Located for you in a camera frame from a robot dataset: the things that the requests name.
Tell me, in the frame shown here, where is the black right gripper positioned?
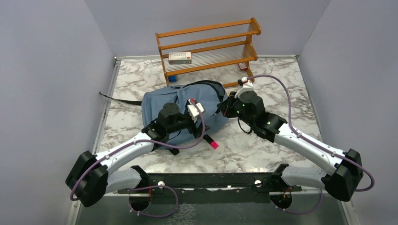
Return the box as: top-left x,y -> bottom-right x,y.
218,91 -> 255,127

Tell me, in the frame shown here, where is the blue student backpack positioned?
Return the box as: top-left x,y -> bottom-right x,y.
99,80 -> 230,156

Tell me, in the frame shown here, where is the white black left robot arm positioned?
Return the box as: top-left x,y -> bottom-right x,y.
65,98 -> 206,207

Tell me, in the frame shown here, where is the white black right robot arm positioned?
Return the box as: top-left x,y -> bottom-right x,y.
217,91 -> 364,202

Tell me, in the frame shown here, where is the pink marker pen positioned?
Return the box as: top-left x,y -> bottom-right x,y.
203,135 -> 219,149

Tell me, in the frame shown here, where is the small red card box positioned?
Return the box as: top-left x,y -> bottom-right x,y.
238,62 -> 248,70

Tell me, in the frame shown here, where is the blue small object under shelf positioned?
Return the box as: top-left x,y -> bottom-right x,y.
168,75 -> 178,83

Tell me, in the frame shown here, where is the orange wooden shelf rack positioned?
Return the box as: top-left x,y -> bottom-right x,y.
155,17 -> 261,86

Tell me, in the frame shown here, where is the white grey box on shelf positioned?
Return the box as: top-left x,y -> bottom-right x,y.
168,52 -> 192,65

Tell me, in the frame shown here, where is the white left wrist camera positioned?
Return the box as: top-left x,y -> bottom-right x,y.
187,98 -> 206,123

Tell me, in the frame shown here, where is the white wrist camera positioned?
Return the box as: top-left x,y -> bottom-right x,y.
235,77 -> 253,98
187,98 -> 206,123

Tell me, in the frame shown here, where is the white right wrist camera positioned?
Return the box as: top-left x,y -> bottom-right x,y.
235,77 -> 253,98

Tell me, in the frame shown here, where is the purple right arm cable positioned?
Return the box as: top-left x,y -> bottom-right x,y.
245,74 -> 375,216

